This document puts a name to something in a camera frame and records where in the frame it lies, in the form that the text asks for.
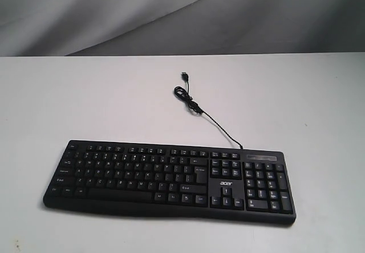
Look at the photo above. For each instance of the white backdrop cloth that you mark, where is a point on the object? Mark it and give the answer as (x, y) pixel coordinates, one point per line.
(179, 27)

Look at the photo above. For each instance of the black acer keyboard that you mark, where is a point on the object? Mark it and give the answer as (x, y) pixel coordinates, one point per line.
(152, 180)

